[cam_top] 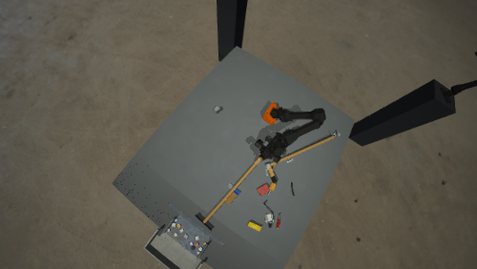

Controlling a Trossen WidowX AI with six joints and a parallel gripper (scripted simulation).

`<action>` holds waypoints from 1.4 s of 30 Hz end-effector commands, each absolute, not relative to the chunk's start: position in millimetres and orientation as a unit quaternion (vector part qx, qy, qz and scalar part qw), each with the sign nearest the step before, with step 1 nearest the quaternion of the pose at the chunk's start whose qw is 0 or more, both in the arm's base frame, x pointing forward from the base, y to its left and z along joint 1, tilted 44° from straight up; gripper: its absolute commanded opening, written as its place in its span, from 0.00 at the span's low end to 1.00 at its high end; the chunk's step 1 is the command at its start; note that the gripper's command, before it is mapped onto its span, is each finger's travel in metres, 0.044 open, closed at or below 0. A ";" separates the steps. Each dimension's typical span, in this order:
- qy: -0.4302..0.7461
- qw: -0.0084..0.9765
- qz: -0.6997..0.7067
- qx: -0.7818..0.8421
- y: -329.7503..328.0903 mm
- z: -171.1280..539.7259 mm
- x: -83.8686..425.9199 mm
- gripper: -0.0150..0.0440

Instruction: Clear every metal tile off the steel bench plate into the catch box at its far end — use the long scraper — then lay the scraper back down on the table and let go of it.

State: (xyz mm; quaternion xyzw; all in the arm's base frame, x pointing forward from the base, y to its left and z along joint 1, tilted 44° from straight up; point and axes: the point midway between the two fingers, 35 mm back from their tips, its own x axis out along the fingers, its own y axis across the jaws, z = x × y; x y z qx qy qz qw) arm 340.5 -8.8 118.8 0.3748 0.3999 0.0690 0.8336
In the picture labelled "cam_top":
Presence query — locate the yellow rectangular block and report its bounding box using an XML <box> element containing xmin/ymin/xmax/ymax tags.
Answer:
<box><xmin>247</xmin><ymin>221</ymin><xmax>261</xmax><ymax>231</ymax></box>

